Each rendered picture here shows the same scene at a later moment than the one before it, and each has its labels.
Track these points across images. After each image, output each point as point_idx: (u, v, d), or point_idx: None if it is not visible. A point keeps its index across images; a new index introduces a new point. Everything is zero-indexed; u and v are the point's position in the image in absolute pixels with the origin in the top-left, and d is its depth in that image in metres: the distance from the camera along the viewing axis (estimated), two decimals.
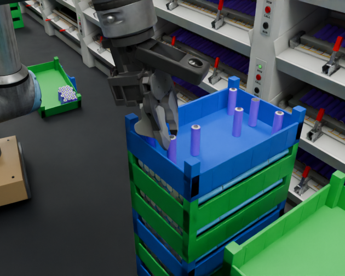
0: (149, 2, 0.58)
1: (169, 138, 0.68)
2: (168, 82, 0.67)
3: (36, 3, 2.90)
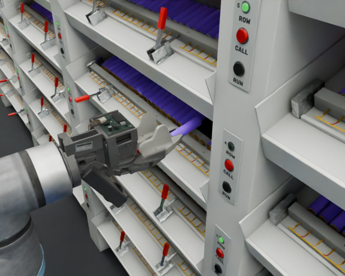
0: None
1: None
2: None
3: None
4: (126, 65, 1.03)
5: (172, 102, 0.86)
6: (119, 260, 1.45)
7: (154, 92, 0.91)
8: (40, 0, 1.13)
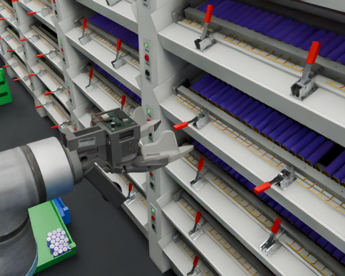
0: None
1: (154, 130, 0.72)
2: None
3: (27, 75, 2.51)
4: (219, 89, 0.98)
5: (286, 133, 0.81)
6: None
7: (260, 120, 0.87)
8: (120, 18, 1.09)
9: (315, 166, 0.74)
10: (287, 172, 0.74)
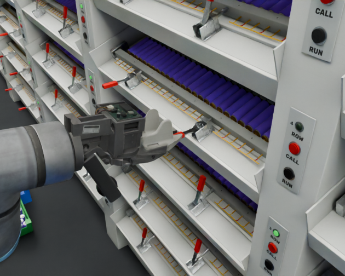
0: None
1: None
2: (131, 159, 0.63)
3: (0, 61, 2.49)
4: (155, 51, 0.97)
5: (210, 87, 0.80)
6: (138, 258, 1.39)
7: (189, 76, 0.85)
8: None
9: (231, 117, 0.72)
10: (203, 122, 0.72)
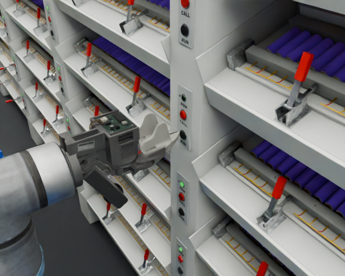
0: None
1: None
2: None
3: None
4: None
5: (151, 70, 0.98)
6: (107, 231, 1.57)
7: (137, 63, 1.03)
8: None
9: (164, 93, 0.90)
10: (143, 99, 0.91)
